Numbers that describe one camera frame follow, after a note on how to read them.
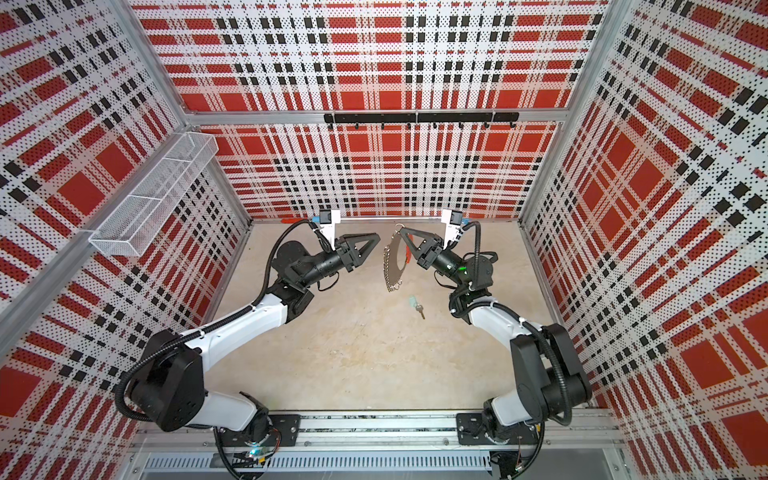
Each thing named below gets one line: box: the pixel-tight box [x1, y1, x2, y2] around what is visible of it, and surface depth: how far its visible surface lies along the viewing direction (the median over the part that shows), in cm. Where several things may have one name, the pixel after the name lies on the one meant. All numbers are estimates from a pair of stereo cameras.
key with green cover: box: [409, 295, 425, 320], surface depth 98 cm
